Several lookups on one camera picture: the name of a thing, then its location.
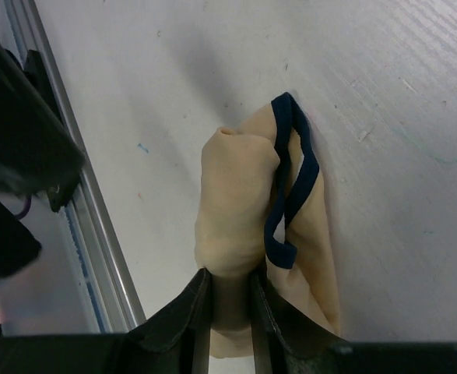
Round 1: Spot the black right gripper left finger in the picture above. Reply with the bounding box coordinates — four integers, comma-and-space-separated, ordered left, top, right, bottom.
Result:
0, 269, 212, 373

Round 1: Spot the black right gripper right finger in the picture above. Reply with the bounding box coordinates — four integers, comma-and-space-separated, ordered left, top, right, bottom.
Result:
250, 270, 457, 373

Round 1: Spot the beige underwear with dark trim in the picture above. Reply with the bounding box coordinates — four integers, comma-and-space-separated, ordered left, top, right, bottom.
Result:
195, 93, 340, 358

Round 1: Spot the aluminium front rail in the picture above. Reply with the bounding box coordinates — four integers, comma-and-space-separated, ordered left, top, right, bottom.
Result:
2, 0, 148, 336

